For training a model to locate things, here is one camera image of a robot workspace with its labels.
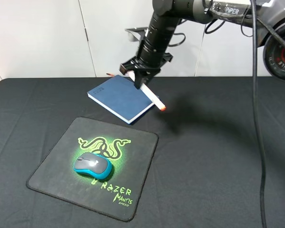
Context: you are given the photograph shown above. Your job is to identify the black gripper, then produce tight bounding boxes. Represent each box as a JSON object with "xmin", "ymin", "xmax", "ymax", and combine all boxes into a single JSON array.
[{"xmin": 119, "ymin": 53, "xmax": 173, "ymax": 89}]

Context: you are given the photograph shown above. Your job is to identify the white pen with orange ends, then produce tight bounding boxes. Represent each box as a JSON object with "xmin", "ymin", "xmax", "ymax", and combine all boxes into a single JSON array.
[{"xmin": 140, "ymin": 83, "xmax": 166, "ymax": 111}]

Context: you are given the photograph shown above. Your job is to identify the grey and teal computer mouse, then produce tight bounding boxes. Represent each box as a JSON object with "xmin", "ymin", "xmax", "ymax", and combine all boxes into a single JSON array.
[{"xmin": 73, "ymin": 152, "xmax": 112, "ymax": 180}]

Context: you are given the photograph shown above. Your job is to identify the black robot base joint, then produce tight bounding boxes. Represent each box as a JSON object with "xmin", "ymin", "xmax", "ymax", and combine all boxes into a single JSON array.
[{"xmin": 256, "ymin": 0, "xmax": 285, "ymax": 81}]

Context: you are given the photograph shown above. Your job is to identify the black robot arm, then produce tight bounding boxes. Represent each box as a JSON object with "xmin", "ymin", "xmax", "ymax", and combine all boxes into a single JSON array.
[{"xmin": 120, "ymin": 0, "xmax": 285, "ymax": 89}]

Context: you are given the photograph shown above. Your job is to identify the blue hardcover notebook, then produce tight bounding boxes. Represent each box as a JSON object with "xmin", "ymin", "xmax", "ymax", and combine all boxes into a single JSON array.
[{"xmin": 87, "ymin": 75, "xmax": 154, "ymax": 124}]

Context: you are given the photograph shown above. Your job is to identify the black green snake mouse pad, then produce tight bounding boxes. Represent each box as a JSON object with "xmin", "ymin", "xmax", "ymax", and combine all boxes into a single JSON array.
[{"xmin": 26, "ymin": 117, "xmax": 158, "ymax": 222}]

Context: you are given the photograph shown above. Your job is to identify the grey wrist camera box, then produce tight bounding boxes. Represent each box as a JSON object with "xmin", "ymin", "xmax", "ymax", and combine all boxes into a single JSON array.
[{"xmin": 125, "ymin": 27, "xmax": 147, "ymax": 42}]

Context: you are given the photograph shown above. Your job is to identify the black hanging cable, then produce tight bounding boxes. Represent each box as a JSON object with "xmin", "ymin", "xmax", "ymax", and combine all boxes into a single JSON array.
[{"xmin": 250, "ymin": 0, "xmax": 268, "ymax": 228}]

